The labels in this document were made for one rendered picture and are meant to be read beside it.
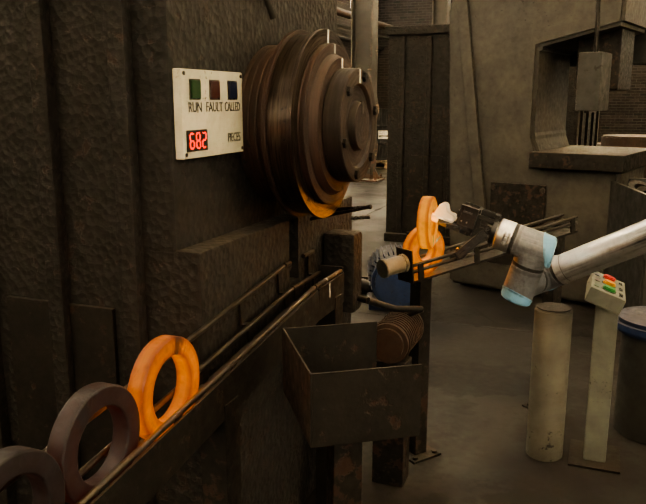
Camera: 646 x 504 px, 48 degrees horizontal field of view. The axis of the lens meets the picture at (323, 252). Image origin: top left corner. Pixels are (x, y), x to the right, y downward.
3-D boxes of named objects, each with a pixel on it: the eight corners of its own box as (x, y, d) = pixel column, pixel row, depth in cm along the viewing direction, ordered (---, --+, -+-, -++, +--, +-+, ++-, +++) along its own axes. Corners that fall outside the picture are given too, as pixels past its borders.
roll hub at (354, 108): (321, 187, 172) (321, 66, 166) (359, 175, 197) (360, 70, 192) (343, 188, 170) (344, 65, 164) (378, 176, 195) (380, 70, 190)
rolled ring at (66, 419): (129, 362, 115) (112, 359, 116) (50, 431, 100) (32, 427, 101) (148, 456, 122) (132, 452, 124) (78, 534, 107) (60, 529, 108)
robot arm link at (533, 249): (546, 275, 198) (559, 242, 195) (502, 259, 202) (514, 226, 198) (550, 265, 207) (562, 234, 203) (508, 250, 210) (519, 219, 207)
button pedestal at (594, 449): (567, 469, 235) (581, 285, 222) (570, 437, 257) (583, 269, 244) (620, 478, 229) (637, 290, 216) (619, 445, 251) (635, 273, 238)
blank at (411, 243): (415, 282, 235) (422, 284, 232) (394, 248, 227) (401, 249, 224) (444, 250, 240) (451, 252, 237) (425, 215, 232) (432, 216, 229)
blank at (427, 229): (415, 202, 204) (427, 202, 203) (427, 191, 218) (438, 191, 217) (416, 254, 208) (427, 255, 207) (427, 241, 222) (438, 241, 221)
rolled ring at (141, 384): (129, 393, 115) (112, 390, 116) (163, 464, 126) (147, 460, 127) (182, 315, 128) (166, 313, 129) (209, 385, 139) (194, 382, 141)
